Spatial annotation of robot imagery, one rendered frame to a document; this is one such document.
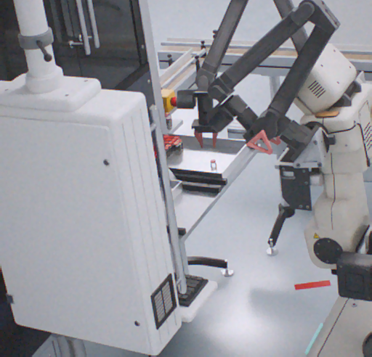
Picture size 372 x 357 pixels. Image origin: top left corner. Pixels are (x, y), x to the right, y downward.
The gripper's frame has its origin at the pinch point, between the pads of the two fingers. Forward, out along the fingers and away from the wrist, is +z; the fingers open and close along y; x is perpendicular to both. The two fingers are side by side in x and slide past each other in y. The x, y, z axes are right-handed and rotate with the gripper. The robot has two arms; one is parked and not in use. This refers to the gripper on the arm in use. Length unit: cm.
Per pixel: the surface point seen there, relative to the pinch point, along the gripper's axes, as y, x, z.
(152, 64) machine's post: 24.7, -28.7, -20.1
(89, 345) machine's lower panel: 40, 42, 60
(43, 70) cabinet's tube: 25, 86, -63
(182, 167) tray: 10.6, -2.9, 10.6
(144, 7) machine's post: 26, -29, -42
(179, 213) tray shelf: 5.5, 29.6, 11.3
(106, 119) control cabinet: 6, 97, -54
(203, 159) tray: 3.8, -9.3, 10.1
